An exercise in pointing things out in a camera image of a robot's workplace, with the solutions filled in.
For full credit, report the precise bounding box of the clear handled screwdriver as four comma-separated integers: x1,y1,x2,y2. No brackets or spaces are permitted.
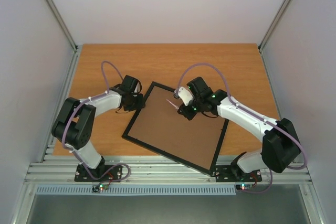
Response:
166,99,179,110

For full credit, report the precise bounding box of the black picture frame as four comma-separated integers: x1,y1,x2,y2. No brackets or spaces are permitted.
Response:
122,82,228,177

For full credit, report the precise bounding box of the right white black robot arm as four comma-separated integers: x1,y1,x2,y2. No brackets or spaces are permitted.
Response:
174,77,301,181

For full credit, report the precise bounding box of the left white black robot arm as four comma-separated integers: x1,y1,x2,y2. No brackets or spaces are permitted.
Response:
51,75,143,181

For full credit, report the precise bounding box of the right small circuit board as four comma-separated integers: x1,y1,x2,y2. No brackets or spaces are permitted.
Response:
235,183,257,190

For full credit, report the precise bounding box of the small circuit board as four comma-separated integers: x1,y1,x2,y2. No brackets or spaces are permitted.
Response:
235,183,257,190
92,184,109,193

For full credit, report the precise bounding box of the left small circuit board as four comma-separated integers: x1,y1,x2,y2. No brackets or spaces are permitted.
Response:
92,184,109,193

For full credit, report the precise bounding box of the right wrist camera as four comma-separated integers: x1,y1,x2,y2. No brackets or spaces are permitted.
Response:
174,87,194,106

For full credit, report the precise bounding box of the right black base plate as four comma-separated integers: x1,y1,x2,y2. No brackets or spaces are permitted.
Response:
215,165,262,183

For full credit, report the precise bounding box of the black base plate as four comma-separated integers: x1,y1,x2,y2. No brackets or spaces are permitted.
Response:
215,165,262,183
74,165,123,182

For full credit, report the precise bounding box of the left aluminium post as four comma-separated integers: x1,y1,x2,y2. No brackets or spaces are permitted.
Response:
45,0,78,52

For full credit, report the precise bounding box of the aluminium post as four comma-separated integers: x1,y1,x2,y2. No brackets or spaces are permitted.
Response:
45,0,78,52
258,0,292,54

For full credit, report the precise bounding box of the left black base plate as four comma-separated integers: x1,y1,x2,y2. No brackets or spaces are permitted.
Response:
74,165,123,182

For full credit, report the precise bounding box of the aluminium front rail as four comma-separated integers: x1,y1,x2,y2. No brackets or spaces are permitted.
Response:
24,155,312,185

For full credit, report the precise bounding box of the grey slotted cable duct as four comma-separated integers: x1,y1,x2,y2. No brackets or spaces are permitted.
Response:
36,185,236,196

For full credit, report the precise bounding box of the right aluminium post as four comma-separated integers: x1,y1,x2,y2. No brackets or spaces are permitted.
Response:
258,0,292,54

